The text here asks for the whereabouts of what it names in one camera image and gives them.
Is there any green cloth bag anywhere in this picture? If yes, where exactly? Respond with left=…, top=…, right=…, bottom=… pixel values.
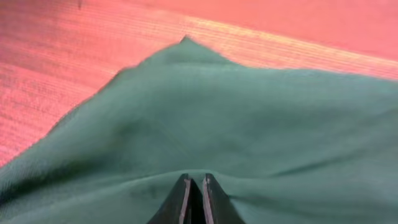
left=1, top=38, right=397, bottom=223

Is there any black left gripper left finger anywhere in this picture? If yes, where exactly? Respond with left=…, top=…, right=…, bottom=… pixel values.
left=147, top=174, right=193, bottom=224

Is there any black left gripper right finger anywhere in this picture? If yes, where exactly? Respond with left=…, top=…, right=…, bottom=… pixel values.
left=203, top=174, right=245, bottom=224

